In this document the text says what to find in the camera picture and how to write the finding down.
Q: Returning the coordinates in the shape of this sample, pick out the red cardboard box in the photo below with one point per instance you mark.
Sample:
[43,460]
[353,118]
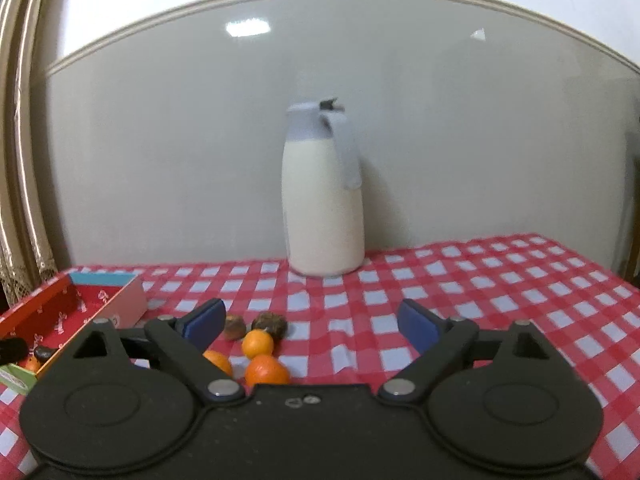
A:
[60,305]

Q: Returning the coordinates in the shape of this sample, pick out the dark fruit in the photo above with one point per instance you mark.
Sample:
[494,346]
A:
[12,350]
[44,352]

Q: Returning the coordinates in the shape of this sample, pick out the cream jug with grey lid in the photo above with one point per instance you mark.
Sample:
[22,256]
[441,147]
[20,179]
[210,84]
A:
[325,210]

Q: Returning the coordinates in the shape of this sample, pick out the beige curtain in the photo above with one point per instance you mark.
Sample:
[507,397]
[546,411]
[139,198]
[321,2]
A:
[22,160]

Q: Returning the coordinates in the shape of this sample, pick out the red checkered tablecloth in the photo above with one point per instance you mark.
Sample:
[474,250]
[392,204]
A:
[500,290]

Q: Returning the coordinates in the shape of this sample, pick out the green box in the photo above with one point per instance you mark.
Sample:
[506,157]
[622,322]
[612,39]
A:
[17,380]

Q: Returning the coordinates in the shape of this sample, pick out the large brown fruit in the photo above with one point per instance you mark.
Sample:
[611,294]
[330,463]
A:
[270,324]

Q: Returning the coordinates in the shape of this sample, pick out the small brown fruit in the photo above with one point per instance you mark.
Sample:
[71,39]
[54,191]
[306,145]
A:
[234,327]

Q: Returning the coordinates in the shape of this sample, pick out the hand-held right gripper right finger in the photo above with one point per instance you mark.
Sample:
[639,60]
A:
[415,328]

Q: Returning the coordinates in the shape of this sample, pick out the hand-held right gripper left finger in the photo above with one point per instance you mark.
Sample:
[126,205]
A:
[206,322]

